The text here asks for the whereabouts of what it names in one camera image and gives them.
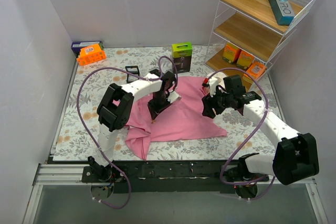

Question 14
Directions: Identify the orange yellow box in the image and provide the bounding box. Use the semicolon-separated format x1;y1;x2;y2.
236;50;254;70
223;42;241;64

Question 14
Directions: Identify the aluminium frame rail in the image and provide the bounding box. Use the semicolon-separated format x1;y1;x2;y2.
24;158;319;223

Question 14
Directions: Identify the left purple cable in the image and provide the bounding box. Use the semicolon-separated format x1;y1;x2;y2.
76;56;179;209

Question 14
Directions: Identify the orange box right shelf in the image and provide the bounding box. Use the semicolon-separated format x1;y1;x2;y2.
243;61;267;84

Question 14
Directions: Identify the purple cable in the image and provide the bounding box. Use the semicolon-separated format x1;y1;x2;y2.
76;56;179;209
204;67;275;201

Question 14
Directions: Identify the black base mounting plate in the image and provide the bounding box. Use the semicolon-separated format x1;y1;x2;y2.
81;159;271;194

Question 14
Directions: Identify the floral table mat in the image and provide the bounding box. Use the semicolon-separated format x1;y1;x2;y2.
52;46;275;162

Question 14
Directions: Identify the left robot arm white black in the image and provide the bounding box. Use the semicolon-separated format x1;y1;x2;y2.
88;69;181;182

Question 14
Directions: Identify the pink garment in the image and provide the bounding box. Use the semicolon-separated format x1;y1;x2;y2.
125;76;227;160

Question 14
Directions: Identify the orange box on mat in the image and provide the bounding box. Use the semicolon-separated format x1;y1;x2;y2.
77;44;106;66

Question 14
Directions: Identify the small black display case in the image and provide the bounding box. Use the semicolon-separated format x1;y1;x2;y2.
125;66;140;83

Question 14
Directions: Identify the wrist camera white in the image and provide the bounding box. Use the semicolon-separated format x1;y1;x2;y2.
202;77;224;96
167;91;181;104

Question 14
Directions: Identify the orange yellow box left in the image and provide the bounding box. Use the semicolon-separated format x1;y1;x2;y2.
223;42;241;64

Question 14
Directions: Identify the orange yellow box middle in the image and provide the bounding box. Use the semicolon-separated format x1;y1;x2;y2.
236;50;254;70

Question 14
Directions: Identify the white wire shelf rack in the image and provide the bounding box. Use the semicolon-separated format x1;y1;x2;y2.
204;0;321;93

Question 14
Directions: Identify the teal long box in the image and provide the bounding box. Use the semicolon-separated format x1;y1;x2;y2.
268;0;295;26

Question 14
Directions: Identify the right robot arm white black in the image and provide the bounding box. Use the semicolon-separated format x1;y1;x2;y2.
202;75;319;185

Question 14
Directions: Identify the green black product box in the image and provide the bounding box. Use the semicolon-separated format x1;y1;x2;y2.
172;42;193;73

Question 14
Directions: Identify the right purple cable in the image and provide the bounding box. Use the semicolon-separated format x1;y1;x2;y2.
204;67;275;201

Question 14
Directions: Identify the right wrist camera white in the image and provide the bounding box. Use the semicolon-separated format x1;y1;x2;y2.
202;77;224;96

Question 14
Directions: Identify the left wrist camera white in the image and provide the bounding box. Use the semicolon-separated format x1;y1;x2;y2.
167;91;181;104

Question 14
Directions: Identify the blue box at wall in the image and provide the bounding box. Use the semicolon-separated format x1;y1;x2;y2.
71;41;104;54

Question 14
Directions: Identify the toilet paper roll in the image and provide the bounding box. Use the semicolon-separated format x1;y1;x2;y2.
207;72;228;88

